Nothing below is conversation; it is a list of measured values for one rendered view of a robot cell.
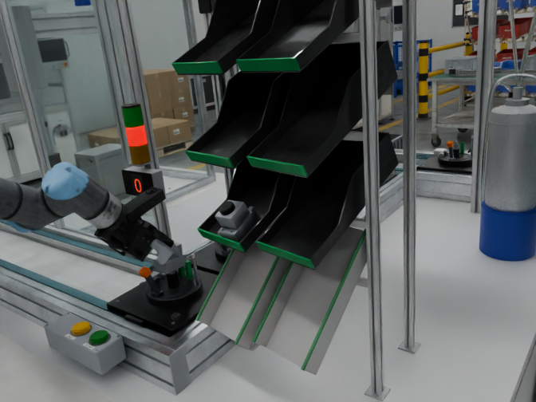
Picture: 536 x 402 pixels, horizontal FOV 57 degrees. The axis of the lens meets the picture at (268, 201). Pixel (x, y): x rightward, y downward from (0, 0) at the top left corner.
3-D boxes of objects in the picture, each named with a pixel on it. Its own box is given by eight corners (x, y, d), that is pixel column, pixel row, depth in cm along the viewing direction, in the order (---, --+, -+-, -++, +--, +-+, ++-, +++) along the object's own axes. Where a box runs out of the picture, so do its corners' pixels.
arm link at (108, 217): (94, 187, 106) (117, 191, 101) (108, 199, 110) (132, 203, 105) (75, 217, 104) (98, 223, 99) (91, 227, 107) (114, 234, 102)
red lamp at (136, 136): (136, 147, 129) (133, 128, 128) (124, 145, 132) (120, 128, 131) (151, 142, 133) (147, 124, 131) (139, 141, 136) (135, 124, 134)
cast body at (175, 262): (166, 274, 118) (163, 246, 116) (154, 270, 121) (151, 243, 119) (191, 262, 125) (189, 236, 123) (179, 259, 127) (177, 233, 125)
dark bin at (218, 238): (244, 254, 91) (226, 225, 87) (202, 237, 100) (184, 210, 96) (329, 158, 103) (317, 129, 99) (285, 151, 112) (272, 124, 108)
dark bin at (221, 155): (234, 170, 86) (214, 135, 82) (191, 160, 95) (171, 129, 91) (325, 79, 98) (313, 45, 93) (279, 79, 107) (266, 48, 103)
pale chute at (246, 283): (250, 350, 96) (235, 344, 93) (209, 325, 105) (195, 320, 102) (311, 222, 102) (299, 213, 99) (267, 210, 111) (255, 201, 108)
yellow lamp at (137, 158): (139, 165, 131) (136, 147, 129) (128, 163, 134) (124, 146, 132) (154, 160, 135) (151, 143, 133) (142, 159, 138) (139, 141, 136)
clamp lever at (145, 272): (157, 295, 118) (143, 273, 114) (151, 293, 119) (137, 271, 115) (167, 284, 120) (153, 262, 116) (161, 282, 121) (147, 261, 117)
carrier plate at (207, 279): (174, 337, 109) (172, 329, 108) (107, 310, 123) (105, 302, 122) (242, 289, 127) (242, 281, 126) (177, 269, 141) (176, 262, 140)
